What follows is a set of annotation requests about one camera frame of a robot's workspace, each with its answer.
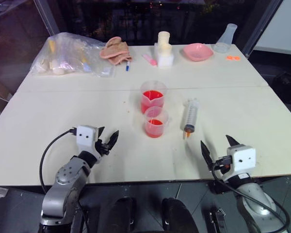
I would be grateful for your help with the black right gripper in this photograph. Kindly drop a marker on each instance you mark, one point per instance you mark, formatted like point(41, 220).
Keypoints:
point(221, 168)

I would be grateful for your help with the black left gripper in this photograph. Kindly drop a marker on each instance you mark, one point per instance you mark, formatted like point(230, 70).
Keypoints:
point(102, 149)

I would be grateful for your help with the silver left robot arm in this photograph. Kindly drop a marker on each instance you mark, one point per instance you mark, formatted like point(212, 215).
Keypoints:
point(63, 184)

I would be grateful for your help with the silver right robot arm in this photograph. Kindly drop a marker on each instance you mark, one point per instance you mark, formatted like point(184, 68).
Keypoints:
point(252, 199)

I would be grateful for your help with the clear syringe orange tip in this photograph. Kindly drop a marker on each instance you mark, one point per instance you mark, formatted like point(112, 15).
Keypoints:
point(190, 114)

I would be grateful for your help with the small beaker with red liquid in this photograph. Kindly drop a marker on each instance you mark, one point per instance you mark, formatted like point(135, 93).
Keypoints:
point(156, 126)

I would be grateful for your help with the large beaker with red liquid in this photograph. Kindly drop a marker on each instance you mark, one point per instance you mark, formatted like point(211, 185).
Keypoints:
point(152, 97)

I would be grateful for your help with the small flat clear bag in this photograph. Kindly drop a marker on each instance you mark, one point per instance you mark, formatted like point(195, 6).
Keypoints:
point(106, 72)

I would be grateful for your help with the blue white pen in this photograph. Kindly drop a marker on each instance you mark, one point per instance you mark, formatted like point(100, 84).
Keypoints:
point(127, 66)

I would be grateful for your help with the black metal clamp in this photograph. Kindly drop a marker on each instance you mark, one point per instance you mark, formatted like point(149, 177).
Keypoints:
point(218, 222)

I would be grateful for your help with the blue yellow item in bag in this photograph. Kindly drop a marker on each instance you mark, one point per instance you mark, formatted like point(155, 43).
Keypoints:
point(86, 64)

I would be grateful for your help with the dark rounded shape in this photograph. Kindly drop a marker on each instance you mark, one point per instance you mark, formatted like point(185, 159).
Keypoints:
point(121, 216)
point(179, 216)

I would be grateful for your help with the white cylinders in bag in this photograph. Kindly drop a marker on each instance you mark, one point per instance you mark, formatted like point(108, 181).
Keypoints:
point(57, 68)

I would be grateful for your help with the beige pink cloth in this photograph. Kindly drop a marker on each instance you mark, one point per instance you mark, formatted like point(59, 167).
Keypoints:
point(115, 51)

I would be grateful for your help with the pink plastic stick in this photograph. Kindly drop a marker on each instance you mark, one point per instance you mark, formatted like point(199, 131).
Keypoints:
point(150, 60)

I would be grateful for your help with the large clear plastic bag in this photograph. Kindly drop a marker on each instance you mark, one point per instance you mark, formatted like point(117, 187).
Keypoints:
point(68, 53)

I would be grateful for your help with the white square block holder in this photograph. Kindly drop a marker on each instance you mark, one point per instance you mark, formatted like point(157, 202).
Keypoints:
point(165, 59)

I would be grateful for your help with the pink plastic bowl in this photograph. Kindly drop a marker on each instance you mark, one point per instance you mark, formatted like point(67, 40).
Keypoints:
point(197, 52)

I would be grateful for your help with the clear conical flask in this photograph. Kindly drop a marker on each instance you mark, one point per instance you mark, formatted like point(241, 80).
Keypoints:
point(225, 38)

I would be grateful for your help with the tall cream plastic bottle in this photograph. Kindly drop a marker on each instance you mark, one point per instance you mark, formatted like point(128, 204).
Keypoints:
point(164, 37)

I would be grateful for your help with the small white box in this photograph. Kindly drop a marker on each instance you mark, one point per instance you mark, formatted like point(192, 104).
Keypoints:
point(0, 191)

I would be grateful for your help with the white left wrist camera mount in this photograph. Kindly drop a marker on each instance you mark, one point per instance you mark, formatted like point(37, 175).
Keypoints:
point(85, 137)

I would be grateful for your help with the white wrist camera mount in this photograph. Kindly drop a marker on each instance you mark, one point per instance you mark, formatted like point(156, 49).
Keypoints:
point(85, 137)
point(242, 157)

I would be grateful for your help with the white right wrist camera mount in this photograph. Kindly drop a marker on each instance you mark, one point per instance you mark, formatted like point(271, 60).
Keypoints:
point(242, 157)

